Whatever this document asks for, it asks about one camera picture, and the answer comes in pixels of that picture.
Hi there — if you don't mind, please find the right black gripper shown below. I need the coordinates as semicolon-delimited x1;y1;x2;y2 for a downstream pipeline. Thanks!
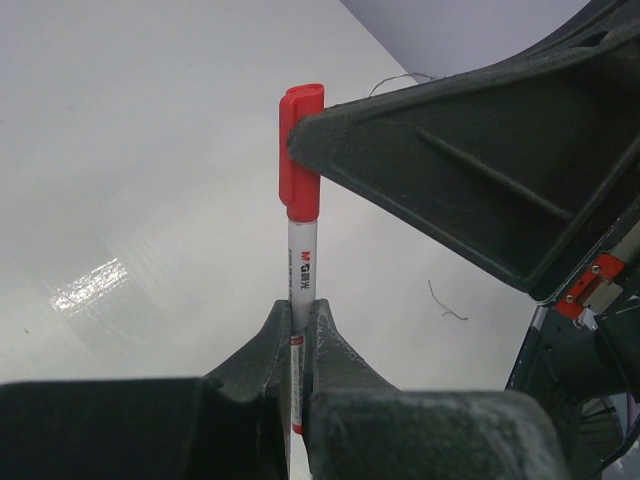
296;19;639;400

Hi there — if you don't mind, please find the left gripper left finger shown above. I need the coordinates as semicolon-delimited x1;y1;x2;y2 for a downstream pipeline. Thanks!
1;300;291;479

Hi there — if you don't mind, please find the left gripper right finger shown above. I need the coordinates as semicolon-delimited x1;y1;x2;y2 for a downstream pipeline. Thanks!
305;299;570;479

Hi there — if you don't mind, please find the red-end white marker pen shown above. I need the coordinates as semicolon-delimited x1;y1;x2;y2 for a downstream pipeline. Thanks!
288;220;318;435

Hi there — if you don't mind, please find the red pen cap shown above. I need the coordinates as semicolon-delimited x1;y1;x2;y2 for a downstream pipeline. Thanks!
278;83;325;223

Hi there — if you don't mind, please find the thin wire scrap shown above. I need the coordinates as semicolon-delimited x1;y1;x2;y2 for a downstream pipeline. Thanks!
427;279;470;321

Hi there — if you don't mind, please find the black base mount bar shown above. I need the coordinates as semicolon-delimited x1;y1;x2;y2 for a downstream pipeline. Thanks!
506;298;639;479

